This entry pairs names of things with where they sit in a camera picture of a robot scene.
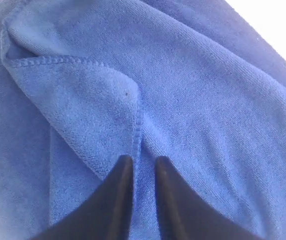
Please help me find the blue towel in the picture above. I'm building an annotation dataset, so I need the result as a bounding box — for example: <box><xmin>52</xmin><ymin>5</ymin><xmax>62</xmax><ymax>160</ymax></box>
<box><xmin>0</xmin><ymin>0</ymin><xmax>286</xmax><ymax>240</ymax></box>

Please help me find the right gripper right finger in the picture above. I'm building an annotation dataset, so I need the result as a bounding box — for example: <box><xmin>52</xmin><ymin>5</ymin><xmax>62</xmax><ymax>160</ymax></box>
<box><xmin>155</xmin><ymin>156</ymin><xmax>253</xmax><ymax>240</ymax></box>

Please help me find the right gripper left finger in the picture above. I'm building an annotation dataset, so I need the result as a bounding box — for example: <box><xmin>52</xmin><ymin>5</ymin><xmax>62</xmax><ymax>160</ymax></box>
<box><xmin>34</xmin><ymin>155</ymin><xmax>133</xmax><ymax>240</ymax></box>

